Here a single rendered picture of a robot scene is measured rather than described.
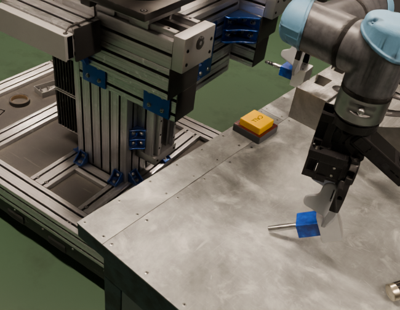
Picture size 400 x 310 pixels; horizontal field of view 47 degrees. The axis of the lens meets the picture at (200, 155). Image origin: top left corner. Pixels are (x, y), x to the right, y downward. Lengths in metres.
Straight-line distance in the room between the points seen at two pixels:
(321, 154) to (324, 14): 0.21
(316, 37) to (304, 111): 0.52
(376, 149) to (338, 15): 0.21
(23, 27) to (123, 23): 0.26
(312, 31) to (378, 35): 0.10
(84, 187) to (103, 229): 0.96
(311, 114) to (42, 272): 1.14
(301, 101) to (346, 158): 0.47
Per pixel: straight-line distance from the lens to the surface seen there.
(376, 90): 0.68
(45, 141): 2.06
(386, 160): 0.76
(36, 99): 2.34
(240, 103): 2.81
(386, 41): 0.66
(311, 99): 1.19
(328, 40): 0.69
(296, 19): 0.72
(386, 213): 1.04
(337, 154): 0.76
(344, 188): 0.76
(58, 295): 1.77
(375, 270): 0.92
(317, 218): 0.84
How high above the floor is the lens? 1.44
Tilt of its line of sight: 38 degrees down
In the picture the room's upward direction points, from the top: 8 degrees clockwise
